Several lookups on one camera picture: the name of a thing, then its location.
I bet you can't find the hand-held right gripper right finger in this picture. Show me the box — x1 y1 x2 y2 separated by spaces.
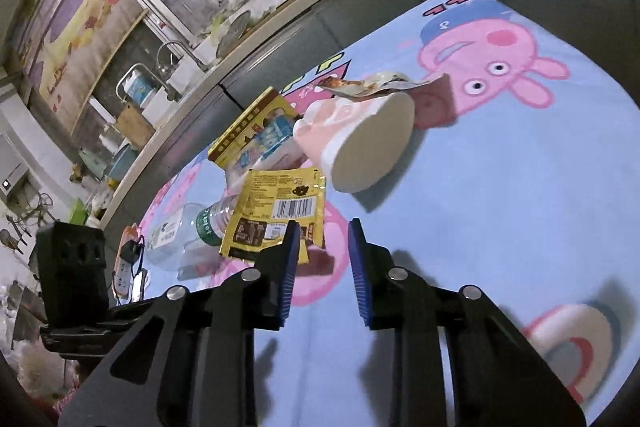
347 218 587 427

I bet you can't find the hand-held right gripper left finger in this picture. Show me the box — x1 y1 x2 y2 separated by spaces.
57 219 303 427

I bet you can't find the yellow barcode sachet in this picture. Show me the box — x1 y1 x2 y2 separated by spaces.
219 166 328 264

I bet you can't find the clear plastic bottle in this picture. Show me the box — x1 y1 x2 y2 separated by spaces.
144 194 243 280

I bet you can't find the white power strip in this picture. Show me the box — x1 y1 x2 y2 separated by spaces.
114 223 149 303

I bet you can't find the blue plastic basin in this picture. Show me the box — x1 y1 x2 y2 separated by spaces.
102 142 136 185

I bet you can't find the pink white paper cup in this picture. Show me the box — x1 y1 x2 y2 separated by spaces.
292 92 416 194

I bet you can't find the cartoon pig printed blanket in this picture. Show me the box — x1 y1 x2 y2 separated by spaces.
100 0 640 427

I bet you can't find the yellow cardboard box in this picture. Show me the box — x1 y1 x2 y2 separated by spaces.
207 87 303 172

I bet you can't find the wooden cutting board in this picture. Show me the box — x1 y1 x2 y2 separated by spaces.
115 104 156 148

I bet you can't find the brown snack wrapper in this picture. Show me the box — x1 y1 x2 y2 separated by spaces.
312 71 446 100

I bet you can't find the blue printed packet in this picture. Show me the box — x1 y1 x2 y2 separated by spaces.
125 72 156 105

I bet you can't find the steel faucet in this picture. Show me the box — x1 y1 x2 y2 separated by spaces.
157 41 208 72
116 63 178 102

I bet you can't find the white sink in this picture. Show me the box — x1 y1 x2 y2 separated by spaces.
142 57 197 125

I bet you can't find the glass pot lid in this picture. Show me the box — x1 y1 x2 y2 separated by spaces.
215 7 253 58

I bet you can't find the fruit wall poster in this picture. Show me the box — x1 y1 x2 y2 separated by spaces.
15 0 148 132

